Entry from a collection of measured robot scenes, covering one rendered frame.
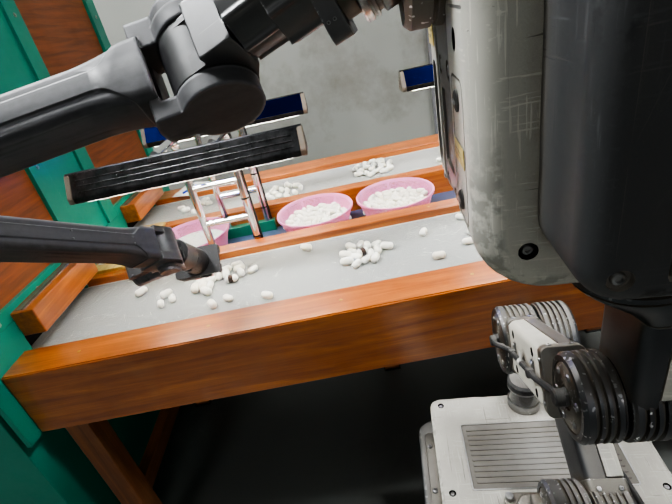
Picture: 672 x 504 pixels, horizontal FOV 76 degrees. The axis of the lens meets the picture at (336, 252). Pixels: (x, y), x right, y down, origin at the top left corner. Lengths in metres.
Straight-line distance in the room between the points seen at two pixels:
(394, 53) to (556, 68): 2.73
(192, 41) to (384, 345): 0.79
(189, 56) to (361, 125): 2.68
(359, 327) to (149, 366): 0.49
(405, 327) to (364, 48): 2.25
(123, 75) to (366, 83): 2.63
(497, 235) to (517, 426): 0.80
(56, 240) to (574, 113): 0.62
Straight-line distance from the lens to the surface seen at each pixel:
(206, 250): 0.99
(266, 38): 0.39
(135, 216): 1.83
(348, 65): 2.99
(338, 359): 1.03
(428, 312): 0.98
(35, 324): 1.29
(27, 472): 1.43
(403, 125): 3.06
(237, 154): 1.12
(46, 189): 1.52
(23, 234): 0.67
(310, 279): 1.13
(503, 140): 0.29
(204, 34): 0.39
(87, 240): 0.72
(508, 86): 0.29
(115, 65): 0.44
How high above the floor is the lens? 1.32
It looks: 28 degrees down
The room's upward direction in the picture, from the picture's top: 13 degrees counter-clockwise
